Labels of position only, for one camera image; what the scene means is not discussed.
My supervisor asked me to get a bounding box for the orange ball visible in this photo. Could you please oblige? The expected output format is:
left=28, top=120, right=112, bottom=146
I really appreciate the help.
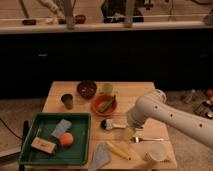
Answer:
left=59, top=132, right=74, bottom=148

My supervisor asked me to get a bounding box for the black cable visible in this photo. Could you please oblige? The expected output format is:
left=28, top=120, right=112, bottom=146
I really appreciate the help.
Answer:
left=0, top=117, right=24, bottom=141

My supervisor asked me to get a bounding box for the grey cloth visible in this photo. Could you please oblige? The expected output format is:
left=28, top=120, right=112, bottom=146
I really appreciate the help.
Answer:
left=88, top=143, right=111, bottom=171

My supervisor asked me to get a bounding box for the silver fork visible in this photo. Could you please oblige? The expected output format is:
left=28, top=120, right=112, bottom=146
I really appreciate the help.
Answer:
left=130, top=136, right=164, bottom=143

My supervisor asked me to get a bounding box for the yellow banana toy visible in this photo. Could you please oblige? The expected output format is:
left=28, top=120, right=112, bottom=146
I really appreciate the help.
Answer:
left=107, top=142, right=131, bottom=160

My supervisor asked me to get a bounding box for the wooden block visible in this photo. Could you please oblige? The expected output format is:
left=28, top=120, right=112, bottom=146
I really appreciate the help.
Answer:
left=31, top=137, right=56, bottom=154

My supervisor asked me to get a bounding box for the green cucumber toy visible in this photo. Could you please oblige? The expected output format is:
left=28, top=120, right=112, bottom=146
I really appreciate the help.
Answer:
left=99, top=95, right=116, bottom=113

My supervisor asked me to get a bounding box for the dark background dish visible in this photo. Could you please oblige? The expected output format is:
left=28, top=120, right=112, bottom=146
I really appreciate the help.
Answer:
left=22, top=19, right=36, bottom=26

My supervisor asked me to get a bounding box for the white-handled dish brush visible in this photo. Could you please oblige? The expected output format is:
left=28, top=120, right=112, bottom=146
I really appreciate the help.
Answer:
left=100, top=118, right=145, bottom=132

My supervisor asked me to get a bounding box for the grey sponge in tray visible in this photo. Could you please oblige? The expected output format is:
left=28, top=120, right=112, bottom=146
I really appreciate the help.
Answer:
left=51, top=119, right=72, bottom=138

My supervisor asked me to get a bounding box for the orange bowl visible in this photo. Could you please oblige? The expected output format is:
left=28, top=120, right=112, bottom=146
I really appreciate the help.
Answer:
left=91, top=94, right=117, bottom=117

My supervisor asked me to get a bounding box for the dark grey cup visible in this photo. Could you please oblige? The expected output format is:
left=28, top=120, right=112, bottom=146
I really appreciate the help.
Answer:
left=61, top=94, right=73, bottom=109

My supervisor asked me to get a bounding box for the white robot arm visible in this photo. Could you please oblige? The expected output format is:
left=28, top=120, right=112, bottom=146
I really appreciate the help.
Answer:
left=126, top=89, right=213, bottom=149

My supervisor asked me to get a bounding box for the green plastic cup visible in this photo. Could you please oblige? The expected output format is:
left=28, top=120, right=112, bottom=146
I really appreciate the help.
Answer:
left=102, top=83, right=113, bottom=94

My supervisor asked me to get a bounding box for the green plastic tray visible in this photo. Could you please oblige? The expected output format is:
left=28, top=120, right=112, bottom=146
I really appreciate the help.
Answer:
left=19, top=113, right=91, bottom=166

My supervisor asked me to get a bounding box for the small red background bowl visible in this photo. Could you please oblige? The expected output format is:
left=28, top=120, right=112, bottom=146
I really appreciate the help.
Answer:
left=75, top=14, right=86, bottom=24

